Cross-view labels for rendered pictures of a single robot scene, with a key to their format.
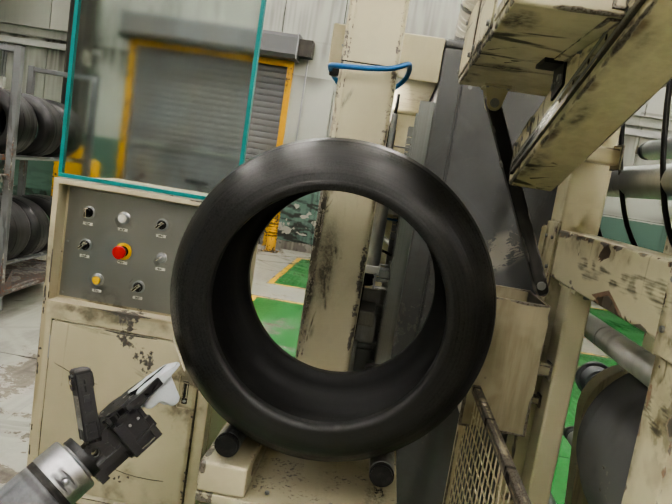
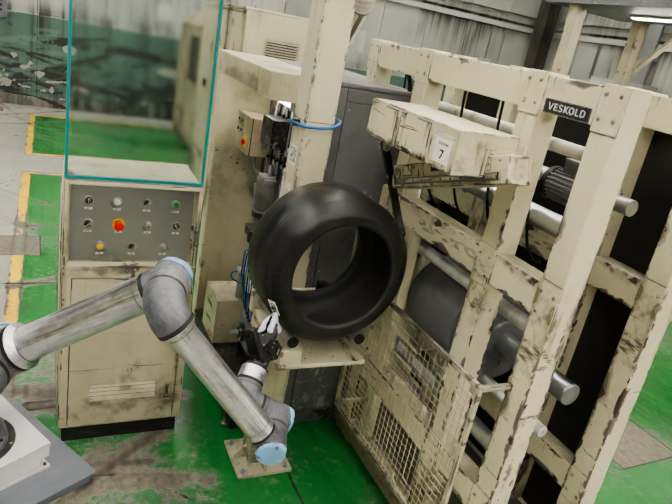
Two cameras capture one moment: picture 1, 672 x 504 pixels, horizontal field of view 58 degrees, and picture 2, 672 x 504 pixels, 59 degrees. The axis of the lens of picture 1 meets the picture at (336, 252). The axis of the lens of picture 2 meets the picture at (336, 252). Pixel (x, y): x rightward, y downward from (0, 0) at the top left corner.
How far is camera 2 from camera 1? 142 cm
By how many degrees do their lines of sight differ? 33
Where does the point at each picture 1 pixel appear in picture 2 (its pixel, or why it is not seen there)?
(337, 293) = not seen: hidden behind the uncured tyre
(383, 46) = (327, 113)
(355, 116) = (312, 152)
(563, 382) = (408, 274)
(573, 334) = (413, 252)
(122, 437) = (272, 353)
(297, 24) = not seen: outside the picture
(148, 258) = (138, 226)
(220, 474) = (290, 356)
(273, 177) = (323, 223)
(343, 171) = (354, 216)
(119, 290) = (117, 250)
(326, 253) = not seen: hidden behind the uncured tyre
